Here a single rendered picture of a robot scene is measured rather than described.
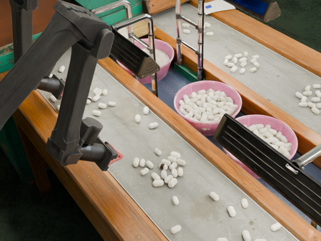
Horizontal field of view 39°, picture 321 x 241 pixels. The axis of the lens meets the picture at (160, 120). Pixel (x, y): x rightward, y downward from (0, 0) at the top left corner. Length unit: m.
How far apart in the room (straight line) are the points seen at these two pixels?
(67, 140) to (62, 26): 0.35
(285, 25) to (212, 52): 1.84
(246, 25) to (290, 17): 1.75
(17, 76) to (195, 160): 0.80
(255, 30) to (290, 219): 1.10
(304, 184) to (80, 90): 0.57
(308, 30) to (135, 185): 2.63
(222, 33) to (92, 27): 1.33
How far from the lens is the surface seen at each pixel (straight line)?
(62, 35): 0.97
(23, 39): 1.55
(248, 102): 1.81
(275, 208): 1.43
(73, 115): 1.16
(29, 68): 0.97
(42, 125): 1.77
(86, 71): 1.08
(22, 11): 1.48
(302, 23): 3.94
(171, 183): 1.48
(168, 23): 2.36
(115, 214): 1.41
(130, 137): 1.68
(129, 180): 1.53
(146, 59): 1.41
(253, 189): 1.47
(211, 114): 1.76
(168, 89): 1.99
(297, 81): 1.97
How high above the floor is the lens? 1.88
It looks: 41 degrees down
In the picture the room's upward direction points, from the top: 4 degrees counter-clockwise
